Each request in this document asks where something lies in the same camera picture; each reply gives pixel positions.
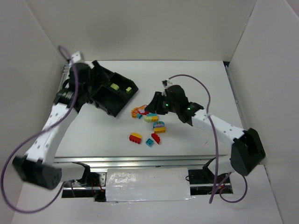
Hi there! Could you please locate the red curved arch brick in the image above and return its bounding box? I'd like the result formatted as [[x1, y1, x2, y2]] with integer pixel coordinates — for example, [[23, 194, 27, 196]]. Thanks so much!
[[138, 105, 149, 115]]

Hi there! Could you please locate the light green square brick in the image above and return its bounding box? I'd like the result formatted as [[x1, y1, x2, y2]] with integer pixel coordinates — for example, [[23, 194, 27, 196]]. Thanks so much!
[[126, 87, 132, 93]]

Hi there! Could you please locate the yellow curved top brick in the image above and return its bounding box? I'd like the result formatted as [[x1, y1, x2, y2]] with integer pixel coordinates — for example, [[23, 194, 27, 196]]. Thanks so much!
[[130, 133, 142, 139]]

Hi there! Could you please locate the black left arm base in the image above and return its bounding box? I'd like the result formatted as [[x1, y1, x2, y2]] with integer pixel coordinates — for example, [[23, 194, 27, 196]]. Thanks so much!
[[70, 161, 106, 201]]

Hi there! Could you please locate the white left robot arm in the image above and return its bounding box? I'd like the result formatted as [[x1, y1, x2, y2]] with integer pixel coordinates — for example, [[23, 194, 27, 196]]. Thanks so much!
[[12, 61, 110, 190]]

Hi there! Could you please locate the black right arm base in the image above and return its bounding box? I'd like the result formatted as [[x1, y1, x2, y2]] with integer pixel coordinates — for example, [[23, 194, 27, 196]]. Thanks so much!
[[188, 158, 232, 194]]

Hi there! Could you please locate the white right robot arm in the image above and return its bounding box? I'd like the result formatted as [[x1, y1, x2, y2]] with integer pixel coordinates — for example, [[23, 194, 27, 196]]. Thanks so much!
[[145, 85, 266, 176]]

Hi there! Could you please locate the teal frog-print round brick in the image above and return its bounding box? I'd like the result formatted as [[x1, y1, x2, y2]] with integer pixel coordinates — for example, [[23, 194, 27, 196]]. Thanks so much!
[[153, 121, 165, 128]]

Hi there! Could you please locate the light green curved brick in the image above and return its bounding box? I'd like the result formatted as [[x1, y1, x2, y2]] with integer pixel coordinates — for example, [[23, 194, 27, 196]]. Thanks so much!
[[144, 116, 153, 123]]

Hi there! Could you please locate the yellow flower-print arch brick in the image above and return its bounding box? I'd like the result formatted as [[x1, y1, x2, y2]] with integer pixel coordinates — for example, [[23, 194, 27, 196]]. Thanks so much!
[[131, 107, 139, 118]]

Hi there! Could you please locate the black four-compartment bin tray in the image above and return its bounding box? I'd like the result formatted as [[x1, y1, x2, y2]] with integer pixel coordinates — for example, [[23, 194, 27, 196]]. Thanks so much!
[[80, 71, 139, 117]]

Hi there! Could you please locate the red curved slope brick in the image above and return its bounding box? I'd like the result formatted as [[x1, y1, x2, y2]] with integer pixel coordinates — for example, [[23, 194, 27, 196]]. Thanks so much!
[[151, 133, 161, 144]]

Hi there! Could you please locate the teal flat square brick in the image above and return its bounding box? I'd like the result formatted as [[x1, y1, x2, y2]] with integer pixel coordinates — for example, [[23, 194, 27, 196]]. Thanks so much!
[[145, 138, 154, 147]]

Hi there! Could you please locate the white foam cover panel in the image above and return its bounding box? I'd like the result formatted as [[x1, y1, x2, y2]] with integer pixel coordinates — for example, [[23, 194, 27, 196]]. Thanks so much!
[[106, 168, 191, 202]]

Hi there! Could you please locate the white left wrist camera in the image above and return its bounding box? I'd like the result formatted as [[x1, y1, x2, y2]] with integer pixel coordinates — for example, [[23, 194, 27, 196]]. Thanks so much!
[[70, 51, 85, 63]]

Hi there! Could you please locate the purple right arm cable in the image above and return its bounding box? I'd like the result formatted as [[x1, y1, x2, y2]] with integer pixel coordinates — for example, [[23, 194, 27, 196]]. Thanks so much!
[[162, 74, 249, 204]]

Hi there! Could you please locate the aluminium front rail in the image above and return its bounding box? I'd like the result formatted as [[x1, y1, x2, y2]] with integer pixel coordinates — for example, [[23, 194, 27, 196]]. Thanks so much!
[[55, 155, 234, 168]]

